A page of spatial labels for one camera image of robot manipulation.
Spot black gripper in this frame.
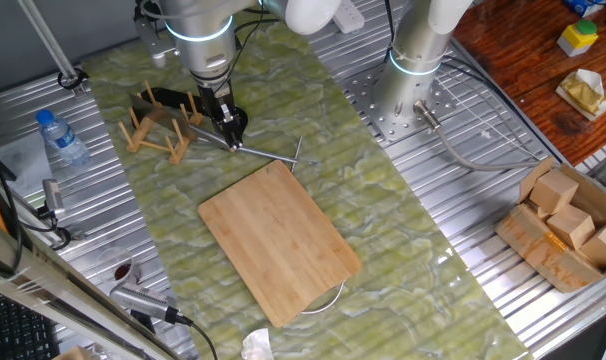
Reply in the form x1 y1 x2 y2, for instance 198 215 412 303
196 79 247 151

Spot bamboo cutting board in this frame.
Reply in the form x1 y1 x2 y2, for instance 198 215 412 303
196 158 363 329

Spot black C-clamp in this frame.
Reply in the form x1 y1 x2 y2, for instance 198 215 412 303
142 85 319 174

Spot wooden peg rack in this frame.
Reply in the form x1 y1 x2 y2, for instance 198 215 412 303
117 79 205 165

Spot green marble pattern mat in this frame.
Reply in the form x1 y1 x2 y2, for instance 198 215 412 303
80 0 534 360

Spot white power strip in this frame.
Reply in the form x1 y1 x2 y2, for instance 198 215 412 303
330 0 367 35

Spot clear plastic water bottle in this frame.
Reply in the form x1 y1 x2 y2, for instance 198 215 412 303
35 108 92 168

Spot glass cup with red liquid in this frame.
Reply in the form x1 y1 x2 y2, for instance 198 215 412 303
95 246 142 286

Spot aluminium pole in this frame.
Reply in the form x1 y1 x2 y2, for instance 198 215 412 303
16 0 88 97

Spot crumpled white tissue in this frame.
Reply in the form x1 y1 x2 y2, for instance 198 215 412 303
240 327 275 360

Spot white paper sheet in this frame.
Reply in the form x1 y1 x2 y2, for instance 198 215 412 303
0 130 54 199

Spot loose wooden block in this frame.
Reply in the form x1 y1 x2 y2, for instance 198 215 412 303
52 344 94 360

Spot black keyboard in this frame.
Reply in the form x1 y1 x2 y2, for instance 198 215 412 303
0 289 60 360

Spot brown wooden table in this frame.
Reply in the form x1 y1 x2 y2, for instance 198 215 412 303
452 0 606 167

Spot light wooden block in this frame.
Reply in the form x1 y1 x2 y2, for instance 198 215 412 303
546 203 597 251
579 220 606 269
528 168 580 216

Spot brown cardboard box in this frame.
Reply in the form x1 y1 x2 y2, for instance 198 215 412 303
493 155 606 294

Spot white packet yellow contents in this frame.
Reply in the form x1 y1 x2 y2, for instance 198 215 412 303
555 68 606 122

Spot yellow button box green cap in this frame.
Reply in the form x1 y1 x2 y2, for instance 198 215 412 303
556 18 599 58

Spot blue box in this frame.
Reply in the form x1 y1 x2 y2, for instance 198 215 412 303
562 0 606 19

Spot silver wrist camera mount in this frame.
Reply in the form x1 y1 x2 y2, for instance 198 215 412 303
134 4 180 69

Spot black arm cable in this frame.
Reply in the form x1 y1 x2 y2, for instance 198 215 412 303
226 0 284 96

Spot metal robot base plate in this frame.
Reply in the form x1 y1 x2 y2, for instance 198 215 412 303
342 64 459 144

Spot silver ridged camera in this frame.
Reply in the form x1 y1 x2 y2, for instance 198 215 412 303
109 281 180 325

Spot small grey camera on mount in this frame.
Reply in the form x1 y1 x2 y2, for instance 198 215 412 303
35 178 84 242

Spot metal frame bar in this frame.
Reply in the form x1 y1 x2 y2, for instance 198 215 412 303
0 214 184 360

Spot grey hose with connector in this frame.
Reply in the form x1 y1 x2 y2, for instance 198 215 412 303
412 99 542 173

